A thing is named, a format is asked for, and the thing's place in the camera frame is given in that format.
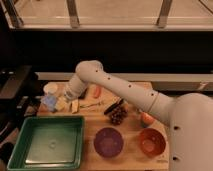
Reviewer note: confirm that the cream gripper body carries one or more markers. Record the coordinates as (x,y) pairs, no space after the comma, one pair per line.
(61,103)

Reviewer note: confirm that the white cup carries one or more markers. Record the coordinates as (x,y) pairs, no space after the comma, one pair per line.
(50,89)

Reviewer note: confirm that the orange bowl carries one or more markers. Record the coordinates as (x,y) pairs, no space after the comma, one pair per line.
(151,142)

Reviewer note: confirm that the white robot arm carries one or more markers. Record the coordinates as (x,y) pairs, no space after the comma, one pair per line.
(189,117)

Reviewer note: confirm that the orange carrot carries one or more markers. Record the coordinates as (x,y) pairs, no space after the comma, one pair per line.
(97,92)

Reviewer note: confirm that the red yellow apple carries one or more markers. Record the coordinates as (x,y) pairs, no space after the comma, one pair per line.
(146,120)

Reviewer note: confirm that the banana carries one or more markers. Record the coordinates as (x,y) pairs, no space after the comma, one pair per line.
(74,106)

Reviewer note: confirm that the wooden board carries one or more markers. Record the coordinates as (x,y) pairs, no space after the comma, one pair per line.
(131,158)

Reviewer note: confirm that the black equipment at left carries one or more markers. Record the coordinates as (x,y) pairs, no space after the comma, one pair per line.
(14,84)

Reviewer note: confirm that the bunch of dark grapes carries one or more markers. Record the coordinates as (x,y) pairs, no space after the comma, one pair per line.
(118,115)

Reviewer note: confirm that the green plastic tray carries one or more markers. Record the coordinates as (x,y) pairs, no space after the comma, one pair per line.
(48,144)

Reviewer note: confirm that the purple bowl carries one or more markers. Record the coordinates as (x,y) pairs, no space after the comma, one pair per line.
(108,142)

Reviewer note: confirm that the black handled knife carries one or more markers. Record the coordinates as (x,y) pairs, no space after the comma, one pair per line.
(115,106)

